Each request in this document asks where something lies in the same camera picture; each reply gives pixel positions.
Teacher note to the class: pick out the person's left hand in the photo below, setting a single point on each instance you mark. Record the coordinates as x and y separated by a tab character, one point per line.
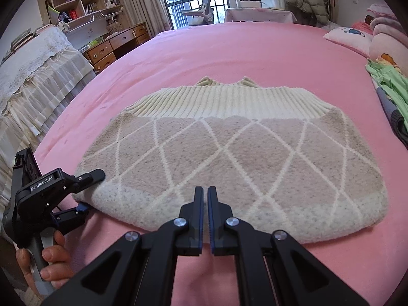
57	267

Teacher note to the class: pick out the grey office chair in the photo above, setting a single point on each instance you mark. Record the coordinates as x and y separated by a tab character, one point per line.
202	9

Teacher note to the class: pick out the pink bed blanket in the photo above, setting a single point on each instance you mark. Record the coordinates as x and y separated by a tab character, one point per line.
242	51

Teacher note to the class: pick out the white box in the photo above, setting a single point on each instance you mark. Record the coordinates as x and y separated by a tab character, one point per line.
251	2

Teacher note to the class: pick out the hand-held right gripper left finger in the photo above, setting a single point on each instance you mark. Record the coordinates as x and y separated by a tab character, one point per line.
200	223

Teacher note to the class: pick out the floral cloth covered table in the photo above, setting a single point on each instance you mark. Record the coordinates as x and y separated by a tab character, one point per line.
258	15

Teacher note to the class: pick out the pink plush bedding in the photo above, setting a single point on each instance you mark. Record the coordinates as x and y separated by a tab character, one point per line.
389	41

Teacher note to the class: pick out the beige curtain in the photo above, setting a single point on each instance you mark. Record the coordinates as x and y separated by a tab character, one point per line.
143	0

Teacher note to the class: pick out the dark grey garment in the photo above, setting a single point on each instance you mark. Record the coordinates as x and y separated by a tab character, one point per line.
390	108

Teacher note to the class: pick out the wooden wall bookshelf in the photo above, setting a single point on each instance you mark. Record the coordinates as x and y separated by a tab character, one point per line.
79	3

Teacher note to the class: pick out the white lace furniture cover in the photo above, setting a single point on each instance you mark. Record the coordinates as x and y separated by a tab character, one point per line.
41	70

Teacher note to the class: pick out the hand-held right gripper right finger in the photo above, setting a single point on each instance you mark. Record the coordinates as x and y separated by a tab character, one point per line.
211	223

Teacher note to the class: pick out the green garment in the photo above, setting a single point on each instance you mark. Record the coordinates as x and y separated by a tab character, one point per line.
392	83

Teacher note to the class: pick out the diamond-pattern knit sweater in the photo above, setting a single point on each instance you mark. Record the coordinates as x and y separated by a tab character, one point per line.
239	153

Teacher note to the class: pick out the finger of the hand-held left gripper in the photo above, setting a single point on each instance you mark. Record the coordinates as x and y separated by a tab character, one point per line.
78	213
92	177

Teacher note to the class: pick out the wooden drawer desk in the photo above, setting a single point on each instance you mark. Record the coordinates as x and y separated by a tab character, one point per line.
102	51

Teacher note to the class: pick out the pink printed pillow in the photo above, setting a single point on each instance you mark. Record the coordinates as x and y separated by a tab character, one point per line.
347	38

